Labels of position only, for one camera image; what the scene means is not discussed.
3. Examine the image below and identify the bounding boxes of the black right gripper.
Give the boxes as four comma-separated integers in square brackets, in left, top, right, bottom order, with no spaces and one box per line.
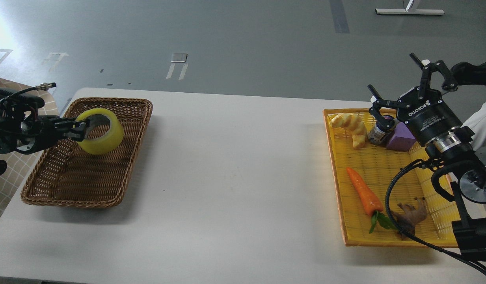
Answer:
[367,53,463,147]

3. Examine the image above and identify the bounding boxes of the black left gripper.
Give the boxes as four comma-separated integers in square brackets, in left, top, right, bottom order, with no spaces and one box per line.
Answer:
[22,116,89,153]

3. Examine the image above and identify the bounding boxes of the yellow tape roll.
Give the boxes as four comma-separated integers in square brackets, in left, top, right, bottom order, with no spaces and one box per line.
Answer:
[76,108,124,155]

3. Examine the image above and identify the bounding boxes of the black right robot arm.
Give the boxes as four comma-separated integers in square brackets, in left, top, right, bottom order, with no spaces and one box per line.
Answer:
[368,54,486,276]

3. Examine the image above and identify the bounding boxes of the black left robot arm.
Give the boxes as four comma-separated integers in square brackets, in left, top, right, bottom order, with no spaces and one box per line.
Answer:
[0,82,93,176]

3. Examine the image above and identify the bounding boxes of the purple foam block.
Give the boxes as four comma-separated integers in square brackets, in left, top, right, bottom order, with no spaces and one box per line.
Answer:
[385,122,416,152]

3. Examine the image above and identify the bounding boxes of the brown wicker basket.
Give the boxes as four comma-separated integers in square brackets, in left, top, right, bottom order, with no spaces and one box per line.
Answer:
[20,97,153,208]

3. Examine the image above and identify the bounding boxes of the small dark glass jar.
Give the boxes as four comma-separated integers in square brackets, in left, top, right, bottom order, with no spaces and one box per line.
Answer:
[367,120,395,146]

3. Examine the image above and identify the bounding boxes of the black shoe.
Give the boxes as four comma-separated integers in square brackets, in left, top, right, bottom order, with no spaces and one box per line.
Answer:
[451,62,486,86]

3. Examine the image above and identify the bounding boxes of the toy bread croissant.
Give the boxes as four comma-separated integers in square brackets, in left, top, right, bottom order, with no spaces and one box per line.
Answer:
[331,113,368,150]

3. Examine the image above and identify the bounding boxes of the person in white clothing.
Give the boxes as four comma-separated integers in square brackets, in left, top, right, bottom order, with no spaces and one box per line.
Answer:
[462,102,486,151]

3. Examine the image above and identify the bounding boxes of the yellow plastic basket tray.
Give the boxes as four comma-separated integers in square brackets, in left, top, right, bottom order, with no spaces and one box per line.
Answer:
[324,108,460,248]

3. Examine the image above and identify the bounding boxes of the beige checkered cloth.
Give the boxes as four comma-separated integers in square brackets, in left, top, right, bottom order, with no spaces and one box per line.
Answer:
[0,78,60,218]

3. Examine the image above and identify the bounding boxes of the white metal stand base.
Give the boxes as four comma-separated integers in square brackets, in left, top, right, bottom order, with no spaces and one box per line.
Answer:
[375,0,445,16]

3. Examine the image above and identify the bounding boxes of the orange toy carrot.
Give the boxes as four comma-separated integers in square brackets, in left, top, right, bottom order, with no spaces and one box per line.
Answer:
[346,167,396,234]

